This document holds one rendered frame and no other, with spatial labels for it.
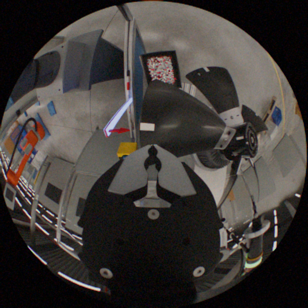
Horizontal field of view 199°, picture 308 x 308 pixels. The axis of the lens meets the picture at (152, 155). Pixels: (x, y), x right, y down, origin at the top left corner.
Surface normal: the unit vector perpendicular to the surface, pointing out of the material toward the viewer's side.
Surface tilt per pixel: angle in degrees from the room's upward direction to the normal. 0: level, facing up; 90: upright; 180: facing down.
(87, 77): 0
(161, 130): 15
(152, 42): 0
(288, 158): 90
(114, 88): 0
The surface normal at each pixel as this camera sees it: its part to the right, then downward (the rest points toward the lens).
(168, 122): -0.02, 0.56
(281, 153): -0.95, -0.22
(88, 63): -0.01, 0.76
